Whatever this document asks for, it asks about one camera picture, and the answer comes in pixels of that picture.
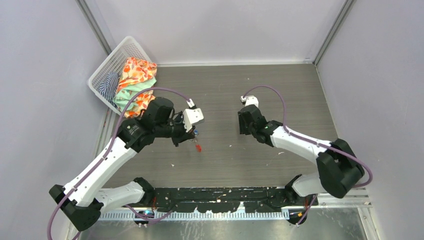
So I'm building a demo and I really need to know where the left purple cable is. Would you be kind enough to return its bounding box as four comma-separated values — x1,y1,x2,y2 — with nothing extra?
46,87,196,240

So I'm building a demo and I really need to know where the purple cable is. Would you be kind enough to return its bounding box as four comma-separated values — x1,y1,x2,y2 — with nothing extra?
46,87,196,240
243,85,374,190

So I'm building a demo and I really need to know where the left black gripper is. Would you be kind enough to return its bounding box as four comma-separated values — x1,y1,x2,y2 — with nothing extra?
155,110,196,147

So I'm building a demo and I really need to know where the mint green cloth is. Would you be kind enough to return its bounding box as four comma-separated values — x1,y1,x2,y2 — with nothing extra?
112,77,157,115

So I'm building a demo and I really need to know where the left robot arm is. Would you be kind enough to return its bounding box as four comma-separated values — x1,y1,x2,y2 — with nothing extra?
49,97,204,232

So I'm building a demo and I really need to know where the white plastic basket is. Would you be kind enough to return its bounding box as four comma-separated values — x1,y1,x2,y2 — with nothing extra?
87,36,152,115

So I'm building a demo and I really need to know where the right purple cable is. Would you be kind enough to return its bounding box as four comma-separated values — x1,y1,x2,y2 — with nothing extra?
243,85,374,190

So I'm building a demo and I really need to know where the blue striped cloth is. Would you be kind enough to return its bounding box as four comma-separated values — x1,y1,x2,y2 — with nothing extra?
98,72,120,108

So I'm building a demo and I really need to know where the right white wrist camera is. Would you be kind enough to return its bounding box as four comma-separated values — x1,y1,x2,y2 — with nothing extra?
240,95,259,108

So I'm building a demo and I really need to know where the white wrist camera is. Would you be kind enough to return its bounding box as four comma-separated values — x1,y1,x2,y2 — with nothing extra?
240,95,259,108
183,108,205,133

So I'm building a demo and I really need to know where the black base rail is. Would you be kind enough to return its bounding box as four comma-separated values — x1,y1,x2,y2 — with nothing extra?
132,186,319,215

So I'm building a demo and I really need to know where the red handled metal keyring holder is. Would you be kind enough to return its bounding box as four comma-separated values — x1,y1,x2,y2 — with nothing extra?
189,135,202,153

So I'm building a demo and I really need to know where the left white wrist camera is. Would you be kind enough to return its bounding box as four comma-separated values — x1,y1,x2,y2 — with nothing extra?
183,108,205,133

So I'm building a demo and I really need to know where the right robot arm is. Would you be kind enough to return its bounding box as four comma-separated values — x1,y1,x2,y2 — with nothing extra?
237,104,365,205

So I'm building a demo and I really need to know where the orange floral cloth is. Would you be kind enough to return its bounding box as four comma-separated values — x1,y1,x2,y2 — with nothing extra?
118,57,157,118

